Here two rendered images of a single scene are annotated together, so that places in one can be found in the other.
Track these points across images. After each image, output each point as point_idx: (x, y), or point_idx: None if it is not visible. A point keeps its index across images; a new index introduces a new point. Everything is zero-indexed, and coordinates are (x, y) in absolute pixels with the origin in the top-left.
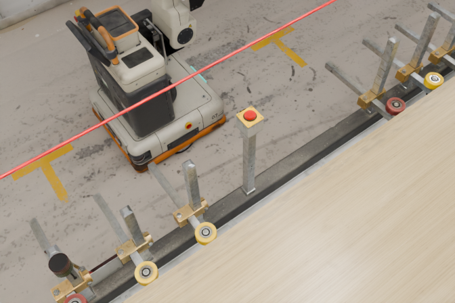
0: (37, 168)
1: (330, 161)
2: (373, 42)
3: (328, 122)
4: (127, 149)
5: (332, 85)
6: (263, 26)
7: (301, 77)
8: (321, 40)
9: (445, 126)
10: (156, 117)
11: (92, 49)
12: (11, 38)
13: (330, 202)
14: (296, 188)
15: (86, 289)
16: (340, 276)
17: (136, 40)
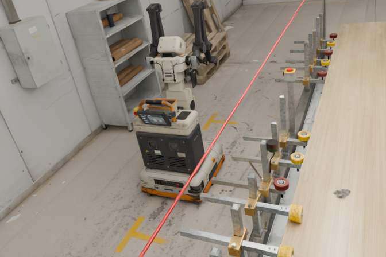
0: (130, 238)
1: (321, 94)
2: (285, 66)
3: None
4: (190, 185)
5: (259, 123)
6: (200, 119)
7: (241, 127)
8: (235, 111)
9: (348, 69)
10: (200, 155)
11: (164, 112)
12: (45, 191)
13: (339, 103)
14: (320, 106)
15: None
16: (374, 116)
17: (177, 108)
